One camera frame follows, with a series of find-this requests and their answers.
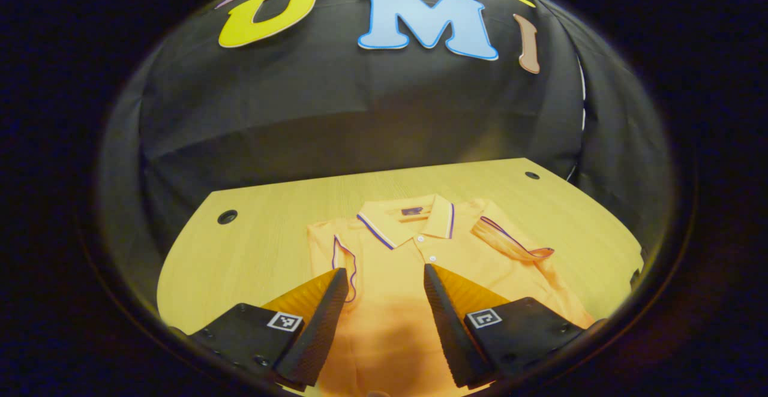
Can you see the orange polo T-shirt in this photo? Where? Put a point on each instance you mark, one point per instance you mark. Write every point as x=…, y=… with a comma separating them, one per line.
x=408, y=277

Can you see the black backdrop cloth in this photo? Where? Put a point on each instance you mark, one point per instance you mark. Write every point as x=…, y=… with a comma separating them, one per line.
x=360, y=115

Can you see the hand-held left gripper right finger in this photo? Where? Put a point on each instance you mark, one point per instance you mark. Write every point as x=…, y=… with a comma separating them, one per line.
x=450, y=331

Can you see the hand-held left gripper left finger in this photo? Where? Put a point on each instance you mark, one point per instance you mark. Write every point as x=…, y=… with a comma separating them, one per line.
x=321, y=331

